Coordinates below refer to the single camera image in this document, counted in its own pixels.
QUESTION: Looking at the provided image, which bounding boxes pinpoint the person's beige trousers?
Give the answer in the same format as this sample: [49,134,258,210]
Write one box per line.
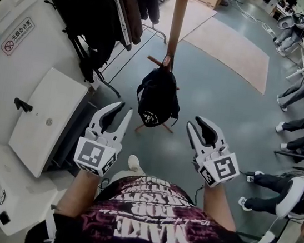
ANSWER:
[108,161,146,190]

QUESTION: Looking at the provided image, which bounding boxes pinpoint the brown hanging jacket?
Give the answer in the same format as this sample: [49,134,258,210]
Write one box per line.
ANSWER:
[111,0,148,46]

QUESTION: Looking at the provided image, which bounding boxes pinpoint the white power strip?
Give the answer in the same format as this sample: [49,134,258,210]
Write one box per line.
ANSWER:
[261,23,277,35]

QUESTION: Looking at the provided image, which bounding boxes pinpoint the wooden coat stand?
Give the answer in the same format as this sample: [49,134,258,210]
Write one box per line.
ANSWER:
[134,0,193,137]

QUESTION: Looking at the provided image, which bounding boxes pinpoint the dark hanging jacket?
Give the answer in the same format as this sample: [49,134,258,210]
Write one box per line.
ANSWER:
[133,0,163,26]

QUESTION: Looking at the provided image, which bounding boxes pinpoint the person's left forearm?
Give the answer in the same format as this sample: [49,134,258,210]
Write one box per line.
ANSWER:
[54,167,105,222]

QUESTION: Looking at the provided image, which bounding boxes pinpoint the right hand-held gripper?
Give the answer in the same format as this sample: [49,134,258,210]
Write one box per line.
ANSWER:
[178,114,247,191]

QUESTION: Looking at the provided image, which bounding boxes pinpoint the red-marked wall sign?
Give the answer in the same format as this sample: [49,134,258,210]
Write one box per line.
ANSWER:
[0,13,37,59]

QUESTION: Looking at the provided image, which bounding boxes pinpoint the person's right forearm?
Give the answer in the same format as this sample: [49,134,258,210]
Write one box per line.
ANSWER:
[198,178,243,233]

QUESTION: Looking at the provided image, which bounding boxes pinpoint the black faucet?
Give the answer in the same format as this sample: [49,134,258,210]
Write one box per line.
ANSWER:
[12,97,34,113]

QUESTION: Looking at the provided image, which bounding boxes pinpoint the pale floor mat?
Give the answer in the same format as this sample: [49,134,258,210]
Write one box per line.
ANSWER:
[144,0,219,46]

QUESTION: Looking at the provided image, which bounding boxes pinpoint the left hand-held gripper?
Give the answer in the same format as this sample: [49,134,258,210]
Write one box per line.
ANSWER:
[72,96,134,181]

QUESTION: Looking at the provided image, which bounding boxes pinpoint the rack of dark coats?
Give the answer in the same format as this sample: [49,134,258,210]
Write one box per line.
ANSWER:
[24,0,173,105]

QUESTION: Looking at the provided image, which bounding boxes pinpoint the person's white left shoe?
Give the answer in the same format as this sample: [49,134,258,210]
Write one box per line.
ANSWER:
[127,153,142,173]

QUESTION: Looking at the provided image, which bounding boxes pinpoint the black white-striped jacket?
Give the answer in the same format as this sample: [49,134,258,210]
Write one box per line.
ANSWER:
[95,0,139,52]

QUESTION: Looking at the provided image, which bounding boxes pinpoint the dark sink cabinet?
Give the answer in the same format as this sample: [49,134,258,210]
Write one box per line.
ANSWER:
[41,76,110,181]

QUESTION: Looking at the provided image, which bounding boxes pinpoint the beige rug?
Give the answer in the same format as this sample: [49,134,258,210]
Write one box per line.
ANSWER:
[176,12,276,96]

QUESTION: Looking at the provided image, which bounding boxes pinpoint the black backpack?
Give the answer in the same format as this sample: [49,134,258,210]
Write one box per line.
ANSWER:
[131,49,188,133]

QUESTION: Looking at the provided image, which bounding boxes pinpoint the white shell wearable rig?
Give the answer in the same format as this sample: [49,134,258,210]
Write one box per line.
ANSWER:
[275,175,304,221]
[276,11,304,32]

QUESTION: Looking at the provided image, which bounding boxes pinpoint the black power adapter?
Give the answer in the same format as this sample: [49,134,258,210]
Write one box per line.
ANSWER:
[244,170,257,184]

